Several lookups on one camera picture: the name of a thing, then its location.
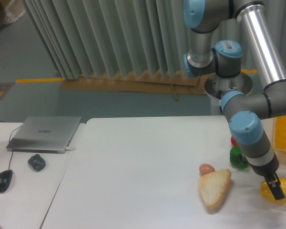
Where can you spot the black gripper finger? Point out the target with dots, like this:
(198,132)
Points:
(274,185)

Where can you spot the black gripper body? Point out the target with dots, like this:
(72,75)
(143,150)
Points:
(265,166)

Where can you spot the yellow bell pepper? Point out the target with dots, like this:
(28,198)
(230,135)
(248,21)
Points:
(266,193)

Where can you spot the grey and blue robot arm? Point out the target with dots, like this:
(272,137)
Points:
(243,112)

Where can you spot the green bell pepper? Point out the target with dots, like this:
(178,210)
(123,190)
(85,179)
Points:
(237,158)

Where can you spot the red bell pepper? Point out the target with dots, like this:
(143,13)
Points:
(233,141)

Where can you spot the yellow woven basket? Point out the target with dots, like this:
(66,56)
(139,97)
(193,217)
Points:
(279,133)

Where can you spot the triangular toast slice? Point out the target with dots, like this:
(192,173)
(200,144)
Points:
(214,187)

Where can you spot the brown egg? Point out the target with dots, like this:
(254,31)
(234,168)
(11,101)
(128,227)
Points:
(205,169)

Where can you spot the brown cardboard sheet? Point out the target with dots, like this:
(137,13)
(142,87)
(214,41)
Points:
(145,82)

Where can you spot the white laptop plug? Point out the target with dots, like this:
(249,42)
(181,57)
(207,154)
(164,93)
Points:
(69,149)

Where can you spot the pale green pleated curtain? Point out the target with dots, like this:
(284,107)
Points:
(112,37)

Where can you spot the small black case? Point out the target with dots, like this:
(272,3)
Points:
(37,162)

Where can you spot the silver closed laptop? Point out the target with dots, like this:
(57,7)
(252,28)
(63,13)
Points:
(45,134)

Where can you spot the black computer mouse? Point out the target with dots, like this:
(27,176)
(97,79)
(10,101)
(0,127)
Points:
(5,180)

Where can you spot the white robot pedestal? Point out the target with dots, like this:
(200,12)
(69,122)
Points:
(215,100)

